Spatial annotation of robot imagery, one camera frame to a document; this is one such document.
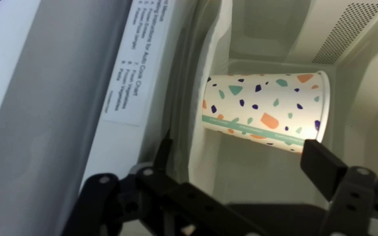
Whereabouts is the stainless microwave door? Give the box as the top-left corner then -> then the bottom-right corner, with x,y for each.
0,0 -> 199,236

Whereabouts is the terrazzo print paper cup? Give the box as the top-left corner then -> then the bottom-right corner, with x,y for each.
199,69 -> 332,154

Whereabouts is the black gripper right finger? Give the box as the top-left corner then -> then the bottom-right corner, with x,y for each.
299,137 -> 378,236

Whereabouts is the stainless steel microwave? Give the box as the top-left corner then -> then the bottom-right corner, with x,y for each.
187,0 -> 378,236

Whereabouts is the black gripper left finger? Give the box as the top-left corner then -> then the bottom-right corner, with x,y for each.
63,129 -> 265,236

